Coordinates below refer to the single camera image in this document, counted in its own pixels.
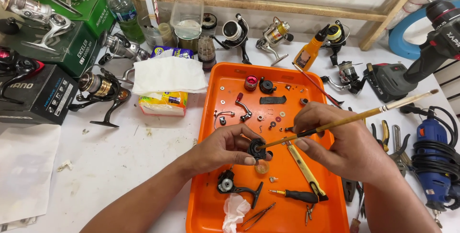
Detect person's right hand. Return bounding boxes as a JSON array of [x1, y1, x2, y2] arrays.
[[292, 101, 399, 186]]

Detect person's left hand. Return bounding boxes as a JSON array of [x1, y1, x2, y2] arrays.
[[190, 123, 268, 178]]

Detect black reel rotor part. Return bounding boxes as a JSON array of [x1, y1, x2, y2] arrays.
[[248, 139, 269, 161]]

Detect wooden handle paintbrush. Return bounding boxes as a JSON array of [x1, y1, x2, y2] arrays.
[[257, 89, 440, 151]]

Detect black reel body with foot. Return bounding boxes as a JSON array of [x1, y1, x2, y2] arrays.
[[217, 170, 264, 209]]

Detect dark metal pliers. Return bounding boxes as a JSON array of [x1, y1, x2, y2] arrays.
[[341, 177, 365, 219]]

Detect small orange grease cup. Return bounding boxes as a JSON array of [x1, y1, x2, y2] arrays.
[[254, 160, 270, 175]]

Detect metal adjustable wrench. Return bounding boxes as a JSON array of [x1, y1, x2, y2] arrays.
[[390, 125, 413, 177]]

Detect yellow black utility knife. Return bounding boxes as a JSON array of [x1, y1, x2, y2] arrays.
[[282, 138, 329, 202]]

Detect crumpled white tissue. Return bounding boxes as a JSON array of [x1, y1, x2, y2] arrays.
[[222, 193, 251, 233]]

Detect scattered small washers and screws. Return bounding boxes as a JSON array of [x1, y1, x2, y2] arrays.
[[220, 84, 310, 133]]

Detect yellow tissue pack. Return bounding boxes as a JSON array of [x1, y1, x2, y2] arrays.
[[138, 91, 188, 117]]

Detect small silver black fishing reel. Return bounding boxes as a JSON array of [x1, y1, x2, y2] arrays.
[[321, 61, 368, 95]]

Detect black flat cover piece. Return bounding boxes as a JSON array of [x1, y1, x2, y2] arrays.
[[259, 96, 287, 105]]

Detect red reel spool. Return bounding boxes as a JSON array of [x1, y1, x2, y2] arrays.
[[244, 76, 259, 91]]

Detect metal screwdriver bits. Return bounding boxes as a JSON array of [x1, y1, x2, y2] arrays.
[[305, 204, 315, 226]]

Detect metal tweezers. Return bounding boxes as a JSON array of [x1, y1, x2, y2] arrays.
[[241, 202, 276, 232]]

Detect black round reel part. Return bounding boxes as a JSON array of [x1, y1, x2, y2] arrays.
[[259, 77, 276, 94]]

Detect white tissue sheet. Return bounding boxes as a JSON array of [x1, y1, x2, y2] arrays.
[[132, 56, 208, 95]]

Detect orange plastic tray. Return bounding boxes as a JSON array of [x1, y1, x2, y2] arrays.
[[186, 62, 350, 233]]

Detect orange oil bottle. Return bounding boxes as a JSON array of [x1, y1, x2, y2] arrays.
[[293, 24, 330, 71]]

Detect dark brown bottle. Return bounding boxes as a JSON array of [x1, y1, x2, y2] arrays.
[[198, 13, 218, 72]]

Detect blue purple tissue pack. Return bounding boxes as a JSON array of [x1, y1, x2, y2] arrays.
[[151, 45, 194, 60]]

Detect black yellow fishing reel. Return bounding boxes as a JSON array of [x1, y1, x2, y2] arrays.
[[322, 20, 350, 66]]

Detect black white fishing reel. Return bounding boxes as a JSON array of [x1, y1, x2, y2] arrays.
[[214, 13, 252, 65]]

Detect silver gold fishing reel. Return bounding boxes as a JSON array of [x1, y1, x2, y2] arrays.
[[256, 17, 294, 66]]

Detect glass jar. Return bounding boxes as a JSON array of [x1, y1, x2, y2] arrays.
[[138, 12, 173, 48]]

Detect black gold fishing reel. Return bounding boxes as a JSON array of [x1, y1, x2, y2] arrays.
[[68, 66, 132, 129]]

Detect clear plastic container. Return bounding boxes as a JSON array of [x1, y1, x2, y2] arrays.
[[170, 0, 205, 40]]

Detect grey silver fishing reel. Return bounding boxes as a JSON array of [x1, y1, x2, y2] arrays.
[[98, 31, 151, 65]]

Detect plastic water bottle blue cap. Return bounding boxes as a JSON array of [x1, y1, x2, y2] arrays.
[[104, 0, 145, 44]]

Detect dark green reel box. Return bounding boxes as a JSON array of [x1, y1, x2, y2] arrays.
[[0, 21, 102, 79]]

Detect light green reel box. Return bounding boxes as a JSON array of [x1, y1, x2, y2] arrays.
[[32, 0, 115, 39]]

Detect black reel box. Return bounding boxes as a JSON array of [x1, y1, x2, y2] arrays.
[[0, 64, 79, 126]]

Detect white paper sheet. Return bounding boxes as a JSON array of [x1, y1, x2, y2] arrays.
[[0, 123, 62, 225]]

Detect black red fishing reel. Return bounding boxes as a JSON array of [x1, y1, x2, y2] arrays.
[[0, 46, 45, 105]]

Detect large silver fishing reel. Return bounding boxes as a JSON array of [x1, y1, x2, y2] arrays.
[[0, 0, 76, 56]]

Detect metal bail wire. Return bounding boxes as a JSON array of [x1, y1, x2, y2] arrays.
[[214, 110, 236, 130]]

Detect yellow handled pliers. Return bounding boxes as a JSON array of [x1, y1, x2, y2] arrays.
[[371, 120, 390, 153]]

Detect reel crank handle red knob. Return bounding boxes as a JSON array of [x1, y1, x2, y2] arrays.
[[235, 93, 253, 122]]

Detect black handled screwdriver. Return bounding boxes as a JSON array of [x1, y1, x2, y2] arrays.
[[269, 189, 320, 204]]

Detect thin red handled brush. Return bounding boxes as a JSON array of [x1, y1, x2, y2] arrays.
[[292, 62, 344, 106]]

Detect red handled screwdriver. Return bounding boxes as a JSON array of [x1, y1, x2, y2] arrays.
[[350, 190, 366, 233]]

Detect blue rotary tool with cable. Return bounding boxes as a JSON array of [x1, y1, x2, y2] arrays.
[[400, 104, 460, 228]]

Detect blue ring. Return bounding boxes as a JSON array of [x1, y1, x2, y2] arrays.
[[388, 0, 460, 60]]

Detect black cordless drill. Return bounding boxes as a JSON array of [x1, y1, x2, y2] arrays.
[[367, 0, 460, 103]]

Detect wooden frame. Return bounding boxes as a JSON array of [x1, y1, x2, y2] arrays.
[[120, 0, 430, 51]]

